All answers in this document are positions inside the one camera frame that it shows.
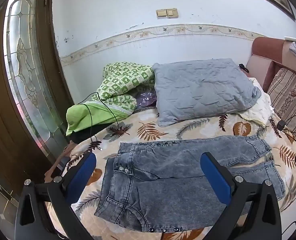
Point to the beige wall switch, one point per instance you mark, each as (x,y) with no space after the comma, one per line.
(172,13)
(161,13)

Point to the green patterned quilt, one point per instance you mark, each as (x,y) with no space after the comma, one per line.
(122,80)

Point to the dark cloth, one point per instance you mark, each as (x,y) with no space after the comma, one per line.
(85,133)

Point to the purple plastic bag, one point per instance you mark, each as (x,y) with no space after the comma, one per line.
(145,100)

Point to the leaf print blanket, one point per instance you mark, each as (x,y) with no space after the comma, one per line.
(135,136)

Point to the small black object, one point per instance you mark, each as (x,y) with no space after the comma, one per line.
(243,67)

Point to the grey quilted pillow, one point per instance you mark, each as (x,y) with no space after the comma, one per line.
(203,90)

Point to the striped floral cushion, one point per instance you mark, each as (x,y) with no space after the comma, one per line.
(290,92)

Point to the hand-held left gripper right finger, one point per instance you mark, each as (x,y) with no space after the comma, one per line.
(215,177)

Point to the cream printed pillow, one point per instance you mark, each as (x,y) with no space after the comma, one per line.
(258,112)

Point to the black power adapter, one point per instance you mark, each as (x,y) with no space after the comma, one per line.
(281,125)

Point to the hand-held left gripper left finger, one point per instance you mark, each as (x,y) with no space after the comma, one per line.
(82,175)

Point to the pink upholstered sofa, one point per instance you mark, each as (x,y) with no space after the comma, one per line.
(263,52)

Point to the grey denim pants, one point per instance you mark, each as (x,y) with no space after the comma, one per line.
(168,195)

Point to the wooden door with leaded glass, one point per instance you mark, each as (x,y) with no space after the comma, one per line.
(2,110)

